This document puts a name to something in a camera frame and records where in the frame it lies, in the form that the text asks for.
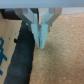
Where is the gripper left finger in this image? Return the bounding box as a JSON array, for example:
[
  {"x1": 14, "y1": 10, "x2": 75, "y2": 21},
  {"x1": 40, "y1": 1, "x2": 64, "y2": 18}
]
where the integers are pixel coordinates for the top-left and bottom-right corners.
[{"x1": 14, "y1": 8, "x2": 43, "y2": 49}]

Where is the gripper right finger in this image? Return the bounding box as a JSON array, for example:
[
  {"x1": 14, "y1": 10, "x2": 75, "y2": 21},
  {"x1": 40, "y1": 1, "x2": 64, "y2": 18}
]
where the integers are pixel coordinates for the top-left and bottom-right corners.
[{"x1": 40, "y1": 8, "x2": 63, "y2": 49}]

